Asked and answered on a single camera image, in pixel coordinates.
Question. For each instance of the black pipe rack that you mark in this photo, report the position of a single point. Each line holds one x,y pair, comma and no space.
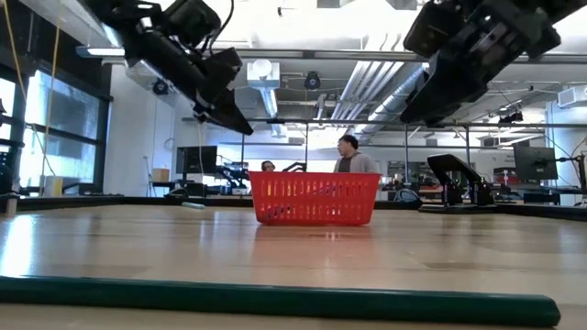
367,124

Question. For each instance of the red plastic bin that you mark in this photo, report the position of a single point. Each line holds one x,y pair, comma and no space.
316,199

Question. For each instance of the light green pen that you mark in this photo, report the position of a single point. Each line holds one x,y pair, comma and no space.
192,205

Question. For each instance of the beige container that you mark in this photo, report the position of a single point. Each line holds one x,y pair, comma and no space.
53,187

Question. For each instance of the black metal frame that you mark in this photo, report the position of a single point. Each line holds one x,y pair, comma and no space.
69,201

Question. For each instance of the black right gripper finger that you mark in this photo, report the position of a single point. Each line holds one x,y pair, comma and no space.
428,98
458,98

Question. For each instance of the white ventilation unit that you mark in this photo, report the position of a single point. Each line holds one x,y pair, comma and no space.
262,73

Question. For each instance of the black monitor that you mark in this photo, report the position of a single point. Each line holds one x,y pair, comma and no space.
197,159
534,162

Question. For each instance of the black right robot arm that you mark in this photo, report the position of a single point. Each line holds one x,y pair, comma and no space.
559,7

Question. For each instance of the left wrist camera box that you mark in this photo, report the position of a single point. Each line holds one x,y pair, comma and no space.
192,20

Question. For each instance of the cardboard box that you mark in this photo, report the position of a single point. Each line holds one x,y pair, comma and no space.
160,175

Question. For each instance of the white wall vent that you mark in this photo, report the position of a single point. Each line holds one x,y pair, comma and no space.
571,97

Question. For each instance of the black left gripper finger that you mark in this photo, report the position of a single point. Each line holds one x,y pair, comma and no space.
215,129
227,114

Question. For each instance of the black ceiling camera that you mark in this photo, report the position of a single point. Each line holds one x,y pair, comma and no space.
312,81

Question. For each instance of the person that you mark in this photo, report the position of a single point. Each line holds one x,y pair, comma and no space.
268,166
355,160

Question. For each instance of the dark green pencil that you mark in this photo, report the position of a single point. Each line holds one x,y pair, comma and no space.
275,302

